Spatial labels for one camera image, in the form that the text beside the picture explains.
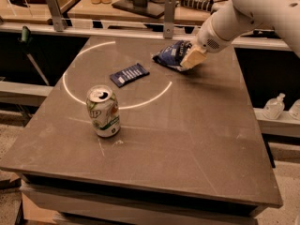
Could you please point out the black power strip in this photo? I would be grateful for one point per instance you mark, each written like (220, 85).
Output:
(203, 5)

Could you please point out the clear sanitizer bottle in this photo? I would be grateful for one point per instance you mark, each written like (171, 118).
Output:
(274, 107)

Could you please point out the right metal bracket post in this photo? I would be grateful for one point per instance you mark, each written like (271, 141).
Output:
(169, 10)

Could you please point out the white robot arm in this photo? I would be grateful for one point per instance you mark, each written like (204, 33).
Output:
(237, 17)

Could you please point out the metal bracket post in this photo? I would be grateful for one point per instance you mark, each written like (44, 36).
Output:
(58, 22)
(169, 10)

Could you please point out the dark blue snack bar wrapper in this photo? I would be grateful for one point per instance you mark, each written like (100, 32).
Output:
(129, 75)

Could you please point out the green handled tool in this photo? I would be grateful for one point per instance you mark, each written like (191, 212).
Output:
(24, 41)

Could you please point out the left metal bracket post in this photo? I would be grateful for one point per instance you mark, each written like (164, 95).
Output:
(58, 22)

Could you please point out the green white soda can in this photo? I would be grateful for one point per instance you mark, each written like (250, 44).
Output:
(103, 110)

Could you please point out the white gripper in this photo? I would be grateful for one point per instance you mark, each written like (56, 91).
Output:
(208, 40)

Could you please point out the blue chip bag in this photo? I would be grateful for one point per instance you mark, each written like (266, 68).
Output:
(172, 56)

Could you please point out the black monitor stand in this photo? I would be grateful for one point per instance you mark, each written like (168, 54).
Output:
(141, 7)

